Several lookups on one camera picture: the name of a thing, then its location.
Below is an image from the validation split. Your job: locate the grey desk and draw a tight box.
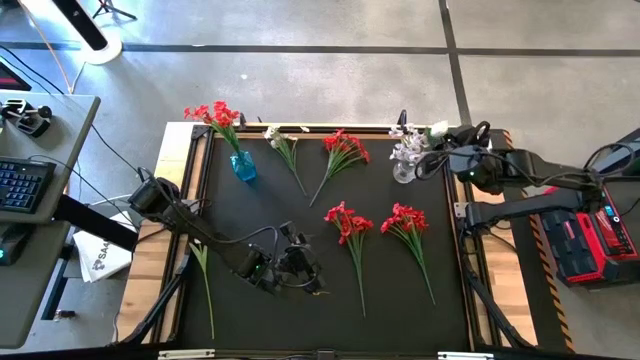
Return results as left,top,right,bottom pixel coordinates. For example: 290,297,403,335
0,91,102,350

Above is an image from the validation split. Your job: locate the black aluminium table frame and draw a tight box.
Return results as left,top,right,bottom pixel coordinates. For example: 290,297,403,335
149,122,501,354

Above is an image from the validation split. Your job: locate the red artificial flower bunch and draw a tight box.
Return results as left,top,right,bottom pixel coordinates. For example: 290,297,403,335
182,101,242,156
379,202,437,306
308,128,372,209
323,200,375,319

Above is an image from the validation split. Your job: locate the hazard striped floor mat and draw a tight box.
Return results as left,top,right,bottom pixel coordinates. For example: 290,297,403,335
488,128,576,353

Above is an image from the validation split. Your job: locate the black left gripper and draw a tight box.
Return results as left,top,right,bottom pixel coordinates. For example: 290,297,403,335
272,220,330,296

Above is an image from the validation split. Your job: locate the black floor stand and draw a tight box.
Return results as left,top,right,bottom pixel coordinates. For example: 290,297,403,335
607,127,640,164

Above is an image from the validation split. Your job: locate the blue glass vase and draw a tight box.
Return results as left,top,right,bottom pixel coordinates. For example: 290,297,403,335
229,149,259,184

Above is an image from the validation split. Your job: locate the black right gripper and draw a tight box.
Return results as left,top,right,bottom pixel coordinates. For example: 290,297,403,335
414,121,503,195

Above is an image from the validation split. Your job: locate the black table mat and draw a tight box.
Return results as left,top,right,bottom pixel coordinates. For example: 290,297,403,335
179,137,472,352

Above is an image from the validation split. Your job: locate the white paper sheet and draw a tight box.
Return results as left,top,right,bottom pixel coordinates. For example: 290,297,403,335
72,211,135,285

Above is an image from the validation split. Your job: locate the clear glass vase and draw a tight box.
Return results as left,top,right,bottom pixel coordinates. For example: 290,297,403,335
392,158,422,185

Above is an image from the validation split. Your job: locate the black backlit keyboard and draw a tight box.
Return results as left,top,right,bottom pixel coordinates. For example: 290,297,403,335
0,156,58,215

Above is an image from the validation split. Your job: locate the small white flower bunch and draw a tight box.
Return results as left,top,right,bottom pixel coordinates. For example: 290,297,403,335
263,124,311,197

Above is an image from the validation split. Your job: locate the black tripod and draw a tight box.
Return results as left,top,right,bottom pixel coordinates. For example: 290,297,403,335
92,0,139,22

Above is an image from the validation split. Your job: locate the black computer mouse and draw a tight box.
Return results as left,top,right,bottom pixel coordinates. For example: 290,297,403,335
0,223,32,267

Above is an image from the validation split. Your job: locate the black desk beam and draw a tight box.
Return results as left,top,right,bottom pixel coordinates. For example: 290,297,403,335
52,193,140,253

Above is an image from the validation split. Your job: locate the silver edge bracket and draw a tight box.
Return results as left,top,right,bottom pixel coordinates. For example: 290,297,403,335
437,351,495,360
157,348,217,360

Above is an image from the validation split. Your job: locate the pale lilac flower bunch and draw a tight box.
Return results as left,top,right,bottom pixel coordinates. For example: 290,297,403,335
388,123,432,166

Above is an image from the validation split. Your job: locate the black clamp device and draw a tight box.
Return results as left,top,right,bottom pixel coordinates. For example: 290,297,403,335
0,98,54,139

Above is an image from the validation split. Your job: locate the white floor stand base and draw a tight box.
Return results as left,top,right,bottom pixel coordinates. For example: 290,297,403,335
18,0,124,67

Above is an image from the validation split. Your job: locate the red and black power station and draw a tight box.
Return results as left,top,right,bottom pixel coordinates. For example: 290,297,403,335
539,182,640,290

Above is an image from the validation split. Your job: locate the dark screen with red edge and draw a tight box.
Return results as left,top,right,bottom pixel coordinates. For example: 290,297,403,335
0,60,32,93

